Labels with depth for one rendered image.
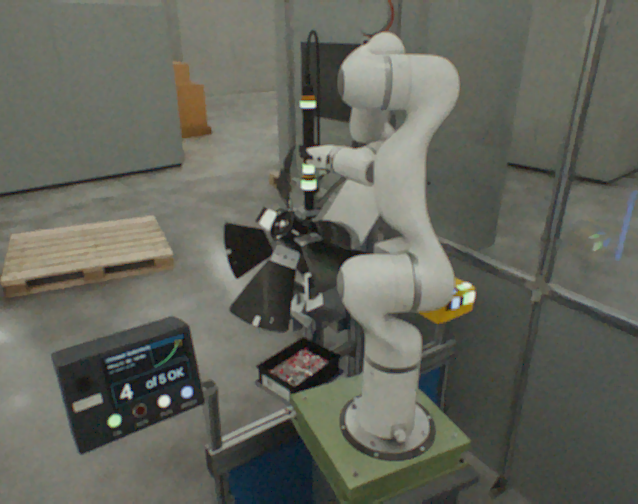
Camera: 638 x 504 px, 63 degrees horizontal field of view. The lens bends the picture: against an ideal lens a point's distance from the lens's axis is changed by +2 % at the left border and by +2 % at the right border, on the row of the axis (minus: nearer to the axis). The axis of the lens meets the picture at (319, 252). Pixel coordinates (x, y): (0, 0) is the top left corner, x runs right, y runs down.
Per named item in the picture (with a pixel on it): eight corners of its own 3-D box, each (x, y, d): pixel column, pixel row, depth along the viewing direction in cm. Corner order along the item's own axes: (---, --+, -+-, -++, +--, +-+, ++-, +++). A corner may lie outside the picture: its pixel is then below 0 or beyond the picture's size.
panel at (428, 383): (425, 497, 205) (439, 359, 179) (427, 500, 204) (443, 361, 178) (237, 627, 163) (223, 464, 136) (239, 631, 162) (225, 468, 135)
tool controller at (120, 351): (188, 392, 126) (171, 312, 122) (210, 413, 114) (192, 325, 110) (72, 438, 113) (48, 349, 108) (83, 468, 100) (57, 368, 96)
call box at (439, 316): (449, 302, 178) (452, 274, 173) (472, 314, 170) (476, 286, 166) (415, 315, 169) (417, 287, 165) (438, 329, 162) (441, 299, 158)
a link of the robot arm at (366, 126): (397, 62, 125) (375, 147, 151) (347, 88, 119) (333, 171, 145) (422, 84, 122) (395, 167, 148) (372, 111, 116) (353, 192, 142)
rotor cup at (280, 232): (298, 221, 191) (275, 205, 183) (326, 222, 181) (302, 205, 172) (285, 256, 188) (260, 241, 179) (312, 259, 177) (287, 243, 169)
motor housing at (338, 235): (299, 271, 203) (277, 258, 194) (330, 223, 203) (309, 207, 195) (333, 294, 185) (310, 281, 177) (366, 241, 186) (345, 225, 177)
